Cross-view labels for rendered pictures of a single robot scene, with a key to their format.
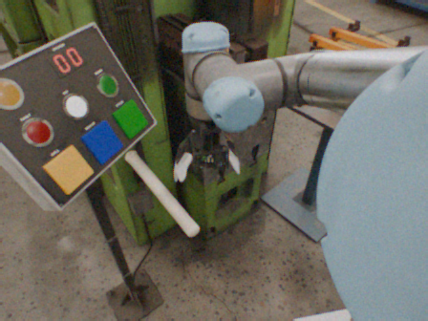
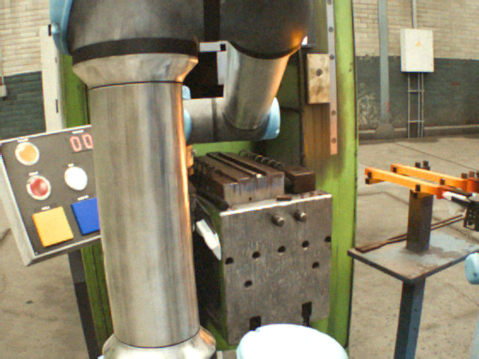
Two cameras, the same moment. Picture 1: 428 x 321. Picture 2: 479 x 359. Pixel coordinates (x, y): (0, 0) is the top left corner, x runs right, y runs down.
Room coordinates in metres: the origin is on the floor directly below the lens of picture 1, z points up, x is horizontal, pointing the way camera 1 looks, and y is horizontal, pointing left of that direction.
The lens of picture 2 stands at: (-0.33, -0.32, 1.32)
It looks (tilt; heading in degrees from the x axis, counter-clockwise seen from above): 14 degrees down; 14
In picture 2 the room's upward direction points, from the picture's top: 2 degrees counter-clockwise
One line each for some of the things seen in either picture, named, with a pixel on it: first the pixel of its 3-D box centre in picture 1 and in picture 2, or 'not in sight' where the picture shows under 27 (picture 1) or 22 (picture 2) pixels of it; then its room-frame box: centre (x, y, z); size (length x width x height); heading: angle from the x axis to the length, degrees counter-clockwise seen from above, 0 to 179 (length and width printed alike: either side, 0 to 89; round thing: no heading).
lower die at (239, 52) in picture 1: (188, 44); (227, 174); (1.19, 0.10, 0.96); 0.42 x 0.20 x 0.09; 37
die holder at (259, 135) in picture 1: (201, 98); (245, 244); (1.23, 0.06, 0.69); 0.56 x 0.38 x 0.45; 37
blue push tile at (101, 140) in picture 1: (101, 142); (90, 216); (0.56, 0.26, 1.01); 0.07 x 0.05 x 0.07; 152
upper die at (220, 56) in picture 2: not in sight; (222, 67); (1.19, 0.10, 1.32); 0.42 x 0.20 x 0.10; 37
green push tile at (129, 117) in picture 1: (129, 119); not in sight; (0.65, 0.21, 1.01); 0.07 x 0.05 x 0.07; 152
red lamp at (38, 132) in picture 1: (38, 132); (38, 187); (0.49, 0.35, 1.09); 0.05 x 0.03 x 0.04; 127
